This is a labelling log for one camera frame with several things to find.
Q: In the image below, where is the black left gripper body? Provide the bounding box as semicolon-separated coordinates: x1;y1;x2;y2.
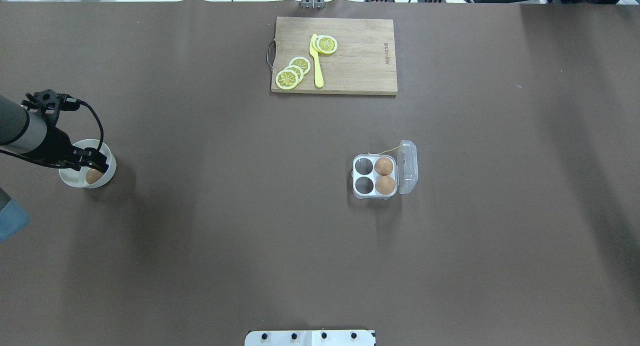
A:
36;127;78;169

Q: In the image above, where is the brown egg from bowl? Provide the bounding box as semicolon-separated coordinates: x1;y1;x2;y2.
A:
85;168;105;185

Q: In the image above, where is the clear plastic egg box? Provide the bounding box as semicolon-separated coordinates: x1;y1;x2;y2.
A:
350;139;419;200

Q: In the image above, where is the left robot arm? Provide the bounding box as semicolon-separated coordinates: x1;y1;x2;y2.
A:
0;89;117;189

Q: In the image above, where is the brown egg upper slot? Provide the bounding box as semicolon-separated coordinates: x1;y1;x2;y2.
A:
374;156;394;177

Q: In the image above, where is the brown egg slot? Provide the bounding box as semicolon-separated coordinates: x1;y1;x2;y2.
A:
374;156;394;177
375;175;397;196

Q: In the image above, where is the brown egg lower slot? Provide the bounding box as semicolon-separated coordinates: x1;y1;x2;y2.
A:
375;175;397;196

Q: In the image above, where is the white bowl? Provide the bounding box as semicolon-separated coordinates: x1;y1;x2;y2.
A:
58;139;117;189

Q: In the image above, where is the lower lemon slice of stack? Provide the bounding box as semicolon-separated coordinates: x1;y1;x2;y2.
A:
274;68;300;90

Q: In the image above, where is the middle lemon slice of stack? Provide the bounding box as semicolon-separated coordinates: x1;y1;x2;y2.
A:
283;65;305;83

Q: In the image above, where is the yellow plastic knife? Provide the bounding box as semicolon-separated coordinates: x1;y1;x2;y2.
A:
308;33;325;89

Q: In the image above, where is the lemon slice under knife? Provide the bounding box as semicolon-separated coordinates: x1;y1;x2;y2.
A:
310;37;320;54

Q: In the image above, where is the lemon slice near knife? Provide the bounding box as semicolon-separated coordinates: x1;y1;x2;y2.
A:
314;34;338;55

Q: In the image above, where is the wooden cutting board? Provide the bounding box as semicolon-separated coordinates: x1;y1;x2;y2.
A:
270;16;398;97

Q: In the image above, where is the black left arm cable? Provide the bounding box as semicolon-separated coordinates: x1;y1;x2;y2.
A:
21;89;105;159

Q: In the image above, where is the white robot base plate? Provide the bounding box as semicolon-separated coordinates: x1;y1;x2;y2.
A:
244;329;377;346

